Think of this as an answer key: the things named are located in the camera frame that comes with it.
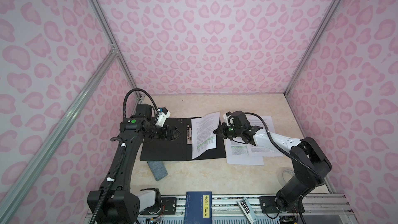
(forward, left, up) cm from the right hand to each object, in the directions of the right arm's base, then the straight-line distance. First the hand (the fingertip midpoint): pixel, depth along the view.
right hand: (214, 130), depth 84 cm
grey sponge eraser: (-18, +29, -11) cm, 36 cm away
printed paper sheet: (-5, -24, -14) cm, 28 cm away
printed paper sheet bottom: (-7, -14, -14) cm, 21 cm away
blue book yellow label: (-34, +7, -12) cm, 37 cm away
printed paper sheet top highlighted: (0, +6, -10) cm, 11 cm away
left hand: (-6, +21, +8) cm, 23 cm away
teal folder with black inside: (-5, +20, -14) cm, 25 cm away
